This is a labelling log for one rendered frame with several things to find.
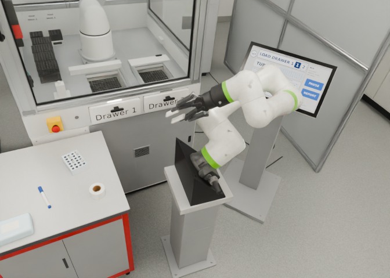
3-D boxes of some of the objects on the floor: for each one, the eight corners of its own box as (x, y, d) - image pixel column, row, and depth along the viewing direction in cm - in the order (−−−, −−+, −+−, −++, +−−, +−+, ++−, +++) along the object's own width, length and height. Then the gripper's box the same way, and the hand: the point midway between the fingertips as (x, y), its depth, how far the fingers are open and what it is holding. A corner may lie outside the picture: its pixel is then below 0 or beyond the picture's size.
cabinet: (191, 177, 251) (200, 101, 198) (61, 220, 213) (29, 139, 159) (152, 112, 313) (151, 40, 260) (46, 135, 274) (20, 56, 221)
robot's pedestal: (216, 265, 198) (236, 197, 147) (173, 280, 188) (179, 213, 138) (199, 226, 218) (213, 155, 168) (160, 238, 209) (161, 166, 158)
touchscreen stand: (263, 224, 224) (309, 120, 156) (209, 198, 238) (230, 91, 170) (280, 179, 258) (324, 78, 191) (233, 159, 272) (258, 58, 204)
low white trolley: (137, 277, 188) (130, 208, 137) (28, 323, 165) (-28, 262, 114) (114, 205, 225) (101, 130, 175) (22, 234, 202) (-22, 158, 152)
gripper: (224, 105, 131) (180, 125, 141) (205, 78, 122) (159, 100, 132) (224, 116, 126) (178, 136, 135) (203, 88, 116) (156, 111, 126)
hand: (174, 115), depth 132 cm, fingers open, 4 cm apart
